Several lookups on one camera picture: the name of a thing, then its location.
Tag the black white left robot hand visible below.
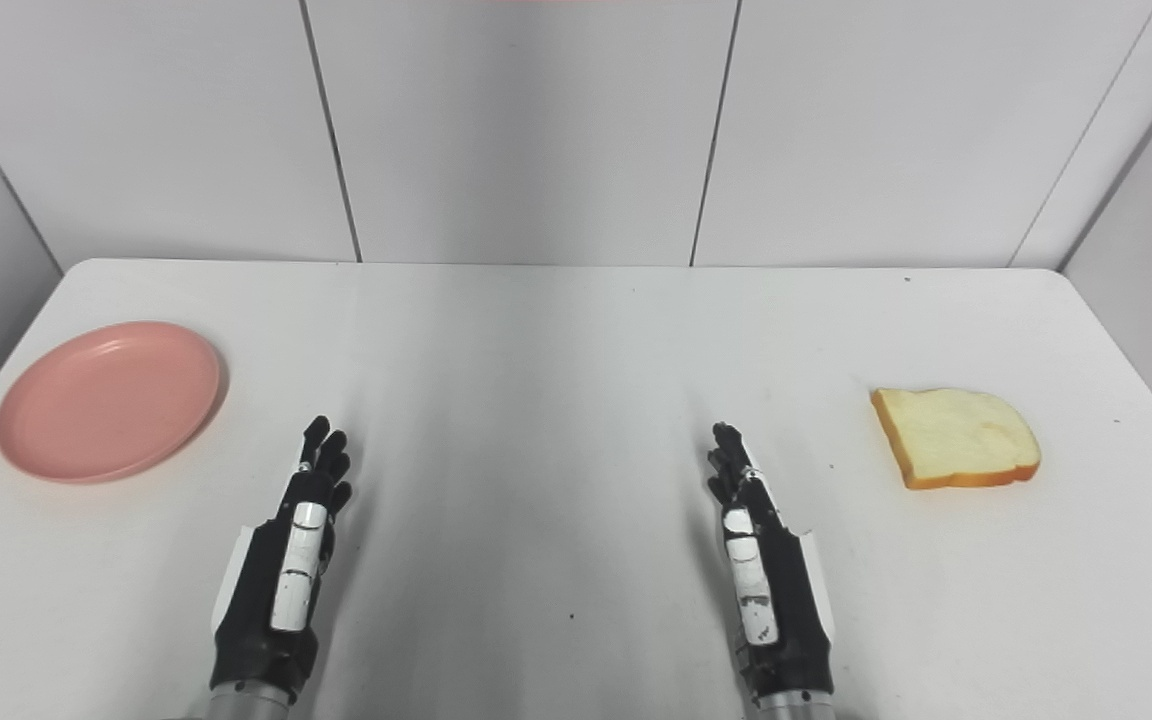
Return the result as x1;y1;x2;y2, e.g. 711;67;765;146
211;415;354;701

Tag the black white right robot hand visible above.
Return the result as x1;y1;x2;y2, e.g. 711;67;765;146
706;422;837;706

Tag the slice of white bread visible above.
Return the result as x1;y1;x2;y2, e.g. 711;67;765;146
870;387;1042;491

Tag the pink round plate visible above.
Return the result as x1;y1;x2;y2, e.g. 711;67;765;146
0;320;222;485

